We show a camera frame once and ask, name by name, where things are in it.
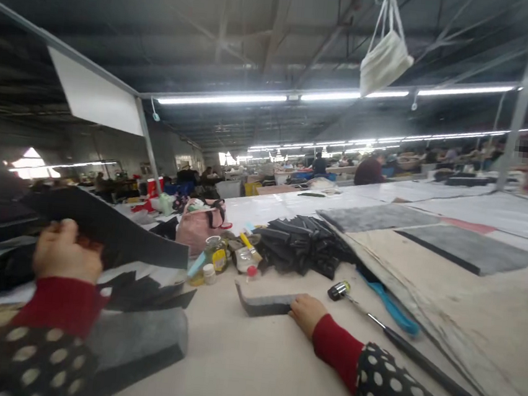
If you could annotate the grey metal frame post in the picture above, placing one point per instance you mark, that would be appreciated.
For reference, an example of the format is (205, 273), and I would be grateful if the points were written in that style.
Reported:
(518, 124)

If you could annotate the light grey felt sheet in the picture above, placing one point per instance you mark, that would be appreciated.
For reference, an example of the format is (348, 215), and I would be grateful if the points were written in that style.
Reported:
(374, 218)

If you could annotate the person's right hand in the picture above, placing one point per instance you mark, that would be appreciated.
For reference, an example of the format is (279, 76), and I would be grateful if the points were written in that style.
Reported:
(308, 312)

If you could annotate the pink bag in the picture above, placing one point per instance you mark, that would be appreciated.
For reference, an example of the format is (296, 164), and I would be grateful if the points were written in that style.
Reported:
(193, 228)

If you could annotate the dark grey felt sheet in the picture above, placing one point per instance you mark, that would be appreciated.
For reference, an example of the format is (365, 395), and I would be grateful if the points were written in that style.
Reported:
(469, 250)

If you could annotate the stack of beige boards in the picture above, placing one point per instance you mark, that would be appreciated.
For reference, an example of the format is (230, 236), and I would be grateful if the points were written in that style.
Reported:
(476, 321)

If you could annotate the person's right fingers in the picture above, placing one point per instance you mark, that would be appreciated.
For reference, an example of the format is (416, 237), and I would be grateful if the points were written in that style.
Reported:
(299, 303)

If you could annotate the person's left hand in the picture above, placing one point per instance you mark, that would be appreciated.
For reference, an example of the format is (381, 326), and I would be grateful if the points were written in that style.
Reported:
(64, 256)

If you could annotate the yellow crate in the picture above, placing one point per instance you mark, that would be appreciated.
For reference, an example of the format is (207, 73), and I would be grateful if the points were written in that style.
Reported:
(252, 189)

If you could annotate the grey felt block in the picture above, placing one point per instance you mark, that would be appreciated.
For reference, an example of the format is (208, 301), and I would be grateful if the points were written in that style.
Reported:
(268, 303)

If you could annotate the small red-capped bottle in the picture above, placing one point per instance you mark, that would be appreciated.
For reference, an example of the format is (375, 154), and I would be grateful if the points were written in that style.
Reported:
(251, 274)

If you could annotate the light blue tube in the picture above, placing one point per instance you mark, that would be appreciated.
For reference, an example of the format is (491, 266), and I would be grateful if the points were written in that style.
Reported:
(197, 264)

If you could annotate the small white bottle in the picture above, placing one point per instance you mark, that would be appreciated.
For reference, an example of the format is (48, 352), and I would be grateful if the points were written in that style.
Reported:
(209, 275)

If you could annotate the black material sheet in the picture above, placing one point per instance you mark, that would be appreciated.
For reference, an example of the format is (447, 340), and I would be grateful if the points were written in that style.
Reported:
(125, 236)

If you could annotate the pile of black folded pieces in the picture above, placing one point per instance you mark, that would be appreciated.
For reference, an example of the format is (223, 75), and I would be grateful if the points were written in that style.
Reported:
(301, 243)

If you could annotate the hanging white face mask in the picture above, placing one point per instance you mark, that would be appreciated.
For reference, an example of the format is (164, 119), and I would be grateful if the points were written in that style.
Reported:
(384, 65)

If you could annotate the fluorescent tube lamp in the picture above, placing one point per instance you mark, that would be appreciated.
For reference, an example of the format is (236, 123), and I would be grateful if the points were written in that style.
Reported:
(353, 96)
(466, 90)
(222, 98)

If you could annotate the white hanging board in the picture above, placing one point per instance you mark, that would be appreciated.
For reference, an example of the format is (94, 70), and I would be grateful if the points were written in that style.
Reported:
(99, 93)

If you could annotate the person's left fingers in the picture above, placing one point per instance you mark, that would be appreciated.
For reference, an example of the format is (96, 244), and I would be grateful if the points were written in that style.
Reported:
(66, 227)

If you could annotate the black zigzag cut pieces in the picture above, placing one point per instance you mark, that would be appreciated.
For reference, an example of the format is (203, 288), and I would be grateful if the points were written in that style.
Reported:
(147, 292)

